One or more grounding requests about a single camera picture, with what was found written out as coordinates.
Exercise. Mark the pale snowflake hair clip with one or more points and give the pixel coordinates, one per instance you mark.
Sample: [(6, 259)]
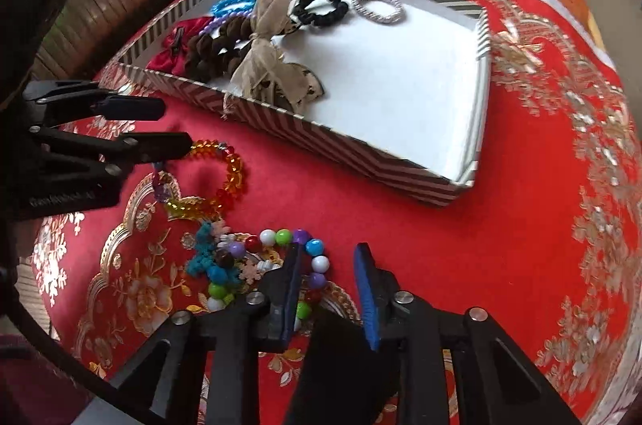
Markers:
[(249, 273)]

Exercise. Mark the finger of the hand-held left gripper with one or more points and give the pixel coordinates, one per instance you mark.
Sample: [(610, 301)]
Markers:
[(165, 144), (130, 106)]

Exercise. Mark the black scrunchie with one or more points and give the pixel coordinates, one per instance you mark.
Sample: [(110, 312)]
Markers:
[(306, 16)]

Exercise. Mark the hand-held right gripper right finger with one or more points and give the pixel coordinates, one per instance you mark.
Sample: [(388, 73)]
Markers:
[(365, 299)]

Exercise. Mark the brown scrunchie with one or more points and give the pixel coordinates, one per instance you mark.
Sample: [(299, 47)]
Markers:
[(215, 49)]

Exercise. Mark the striped cardboard tray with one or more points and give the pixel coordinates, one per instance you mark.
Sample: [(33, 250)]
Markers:
[(396, 94)]

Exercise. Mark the red gold floral tablecloth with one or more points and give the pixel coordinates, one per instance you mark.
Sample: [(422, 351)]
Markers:
[(526, 184)]

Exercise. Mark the dark red hair bow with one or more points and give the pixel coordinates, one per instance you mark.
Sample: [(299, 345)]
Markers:
[(168, 54)]

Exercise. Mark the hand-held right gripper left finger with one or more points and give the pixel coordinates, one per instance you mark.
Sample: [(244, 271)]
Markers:
[(292, 299)]

